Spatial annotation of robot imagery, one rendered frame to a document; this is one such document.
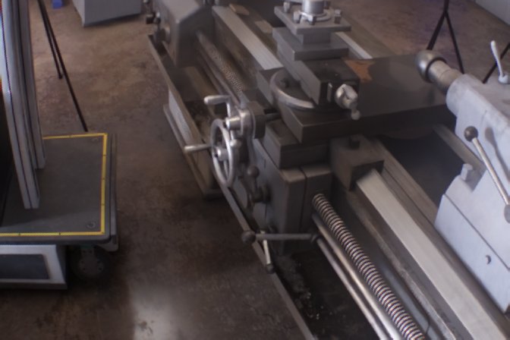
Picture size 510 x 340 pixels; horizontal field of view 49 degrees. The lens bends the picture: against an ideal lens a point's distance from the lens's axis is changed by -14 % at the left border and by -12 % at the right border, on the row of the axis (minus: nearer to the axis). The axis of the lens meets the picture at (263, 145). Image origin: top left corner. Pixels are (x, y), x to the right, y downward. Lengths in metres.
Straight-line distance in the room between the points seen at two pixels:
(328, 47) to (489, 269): 0.78
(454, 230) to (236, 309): 1.14
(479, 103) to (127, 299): 1.55
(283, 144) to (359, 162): 0.20
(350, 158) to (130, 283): 1.16
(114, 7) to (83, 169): 2.25
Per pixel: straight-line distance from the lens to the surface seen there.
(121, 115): 3.45
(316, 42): 1.74
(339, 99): 1.59
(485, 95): 1.43
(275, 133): 1.68
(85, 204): 2.34
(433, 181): 1.86
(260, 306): 2.38
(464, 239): 1.42
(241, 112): 1.71
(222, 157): 1.90
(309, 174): 1.67
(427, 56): 1.64
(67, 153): 2.62
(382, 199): 1.56
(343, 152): 1.63
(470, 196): 1.40
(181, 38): 2.64
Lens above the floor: 1.78
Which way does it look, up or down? 34 degrees down
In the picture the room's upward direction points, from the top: 4 degrees clockwise
